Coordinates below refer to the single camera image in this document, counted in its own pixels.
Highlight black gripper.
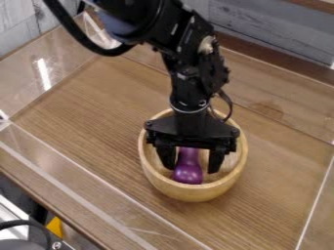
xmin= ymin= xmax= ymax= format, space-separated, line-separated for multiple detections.
xmin=144 ymin=109 xmax=240 ymax=174

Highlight purple toy eggplant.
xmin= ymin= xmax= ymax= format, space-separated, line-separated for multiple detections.
xmin=172 ymin=147 xmax=203 ymax=185

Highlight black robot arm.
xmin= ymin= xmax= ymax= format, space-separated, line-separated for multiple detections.
xmin=43 ymin=0 xmax=240 ymax=174

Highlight brown wooden bowl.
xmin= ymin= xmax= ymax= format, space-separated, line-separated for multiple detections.
xmin=137 ymin=107 xmax=250 ymax=203

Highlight yellow tag under table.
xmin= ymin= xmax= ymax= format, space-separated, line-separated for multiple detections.
xmin=47 ymin=217 xmax=64 ymax=238

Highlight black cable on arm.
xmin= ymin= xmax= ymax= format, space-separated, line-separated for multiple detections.
xmin=207 ymin=89 xmax=235 ymax=124

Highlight clear acrylic tray wall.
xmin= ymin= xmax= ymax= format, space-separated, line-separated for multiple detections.
xmin=0 ymin=109 xmax=211 ymax=250

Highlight black cable lower left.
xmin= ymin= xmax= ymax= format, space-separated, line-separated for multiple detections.
xmin=0 ymin=220 xmax=47 ymax=250

